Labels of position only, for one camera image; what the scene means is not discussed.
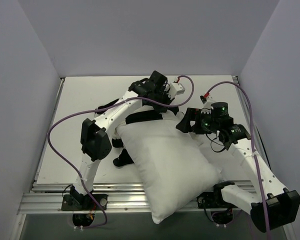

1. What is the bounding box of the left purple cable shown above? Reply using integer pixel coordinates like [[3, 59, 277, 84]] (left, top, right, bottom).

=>
[[47, 75, 195, 229]]

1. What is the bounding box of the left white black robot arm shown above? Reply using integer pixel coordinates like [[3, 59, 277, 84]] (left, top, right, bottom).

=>
[[70, 70, 178, 210]]

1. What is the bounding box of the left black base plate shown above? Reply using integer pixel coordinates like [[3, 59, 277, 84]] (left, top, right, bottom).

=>
[[61, 193, 108, 212]]

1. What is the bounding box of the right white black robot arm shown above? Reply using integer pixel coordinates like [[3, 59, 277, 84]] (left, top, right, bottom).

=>
[[176, 102, 300, 233]]

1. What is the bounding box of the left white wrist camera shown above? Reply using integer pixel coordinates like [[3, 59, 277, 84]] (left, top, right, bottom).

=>
[[168, 77, 186, 99]]

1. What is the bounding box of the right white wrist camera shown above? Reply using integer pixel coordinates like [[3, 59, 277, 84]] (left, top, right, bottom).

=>
[[200, 95, 216, 109]]

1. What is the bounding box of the white pillow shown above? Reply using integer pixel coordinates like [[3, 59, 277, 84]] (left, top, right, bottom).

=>
[[116, 113, 222, 224]]

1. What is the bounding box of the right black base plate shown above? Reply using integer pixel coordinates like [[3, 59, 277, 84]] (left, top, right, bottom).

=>
[[196, 192, 218, 209]]

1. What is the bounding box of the black white checkered pillowcase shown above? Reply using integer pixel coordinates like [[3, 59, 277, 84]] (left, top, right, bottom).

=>
[[94, 98, 186, 168]]

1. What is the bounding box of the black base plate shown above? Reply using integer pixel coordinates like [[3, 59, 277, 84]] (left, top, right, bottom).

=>
[[196, 192, 218, 209], [61, 193, 108, 212]]

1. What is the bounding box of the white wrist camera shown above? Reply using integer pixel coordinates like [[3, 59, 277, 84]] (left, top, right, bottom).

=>
[[168, 77, 186, 99], [200, 95, 216, 109]]

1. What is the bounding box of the aluminium front rail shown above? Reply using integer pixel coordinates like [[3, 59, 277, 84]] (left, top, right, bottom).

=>
[[19, 182, 253, 213]]

